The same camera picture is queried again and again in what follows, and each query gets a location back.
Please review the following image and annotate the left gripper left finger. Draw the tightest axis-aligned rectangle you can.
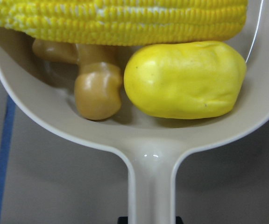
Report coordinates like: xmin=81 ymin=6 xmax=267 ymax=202
xmin=117 ymin=217 xmax=128 ymax=224

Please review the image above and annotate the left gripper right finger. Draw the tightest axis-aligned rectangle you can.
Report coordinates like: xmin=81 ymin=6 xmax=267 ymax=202
xmin=176 ymin=217 xmax=183 ymax=224

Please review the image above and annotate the tan toy ginger root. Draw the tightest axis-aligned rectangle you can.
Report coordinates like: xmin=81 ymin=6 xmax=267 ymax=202
xmin=32 ymin=39 xmax=123 ymax=120

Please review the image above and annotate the yellow toy potato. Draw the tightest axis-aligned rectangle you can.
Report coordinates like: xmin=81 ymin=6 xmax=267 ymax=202
xmin=124 ymin=41 xmax=247 ymax=119

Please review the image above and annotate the yellow toy corn cob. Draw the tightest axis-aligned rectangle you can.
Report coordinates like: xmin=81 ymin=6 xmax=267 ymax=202
xmin=0 ymin=0 xmax=248 ymax=46

